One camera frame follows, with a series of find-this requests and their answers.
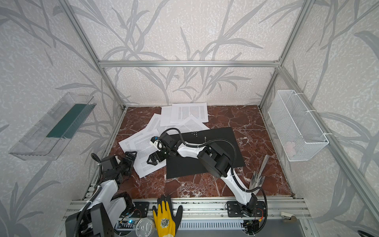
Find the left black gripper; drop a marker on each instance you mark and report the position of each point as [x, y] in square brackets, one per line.
[128, 158]

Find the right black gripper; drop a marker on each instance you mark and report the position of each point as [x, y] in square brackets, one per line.
[160, 153]

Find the black folder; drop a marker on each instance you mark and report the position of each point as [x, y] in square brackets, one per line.
[179, 166]

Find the printed paper sheet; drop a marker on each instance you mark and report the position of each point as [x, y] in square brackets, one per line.
[142, 145]
[191, 124]

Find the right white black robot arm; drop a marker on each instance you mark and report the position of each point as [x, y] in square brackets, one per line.
[218, 156]

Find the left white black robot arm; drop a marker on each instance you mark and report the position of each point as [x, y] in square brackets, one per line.
[101, 212]

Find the printed paper middle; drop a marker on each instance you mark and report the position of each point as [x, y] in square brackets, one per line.
[154, 124]

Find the printed paper back underneath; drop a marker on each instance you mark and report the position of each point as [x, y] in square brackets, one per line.
[165, 119]

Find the printed paper top back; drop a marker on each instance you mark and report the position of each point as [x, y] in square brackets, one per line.
[179, 112]

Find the yellow black work glove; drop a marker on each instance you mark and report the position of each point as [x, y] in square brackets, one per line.
[167, 224]

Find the clear plastic tray green base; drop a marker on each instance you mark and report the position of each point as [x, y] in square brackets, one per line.
[46, 140]

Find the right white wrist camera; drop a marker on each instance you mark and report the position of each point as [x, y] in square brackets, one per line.
[155, 141]

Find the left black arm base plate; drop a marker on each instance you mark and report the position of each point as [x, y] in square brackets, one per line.
[140, 211]

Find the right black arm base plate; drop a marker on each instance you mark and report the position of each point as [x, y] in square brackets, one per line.
[234, 209]

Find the white wire mesh basket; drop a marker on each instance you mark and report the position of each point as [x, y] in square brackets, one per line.
[298, 132]

